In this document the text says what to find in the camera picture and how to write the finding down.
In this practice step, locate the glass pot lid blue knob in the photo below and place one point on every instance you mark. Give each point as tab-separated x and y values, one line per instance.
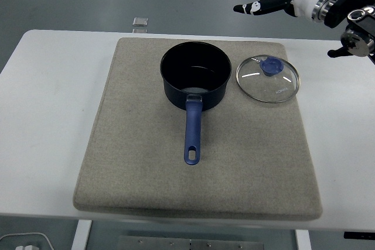
271	67

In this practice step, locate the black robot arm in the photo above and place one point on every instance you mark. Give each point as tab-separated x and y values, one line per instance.
354	13

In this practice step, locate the small clear square floor plate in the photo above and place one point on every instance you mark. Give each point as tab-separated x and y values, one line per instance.
140	21

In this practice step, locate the grey-brown fabric mat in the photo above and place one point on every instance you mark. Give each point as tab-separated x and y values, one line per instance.
146	159

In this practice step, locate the white table leg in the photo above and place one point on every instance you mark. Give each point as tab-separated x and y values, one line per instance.
81	235
303	241

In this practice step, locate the black flat bar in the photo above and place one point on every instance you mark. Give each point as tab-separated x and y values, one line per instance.
359	235

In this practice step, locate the grey metal plate with screws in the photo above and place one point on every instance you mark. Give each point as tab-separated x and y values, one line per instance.
175	244

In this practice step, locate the white power adapter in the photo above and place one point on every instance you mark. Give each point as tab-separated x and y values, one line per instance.
27	247

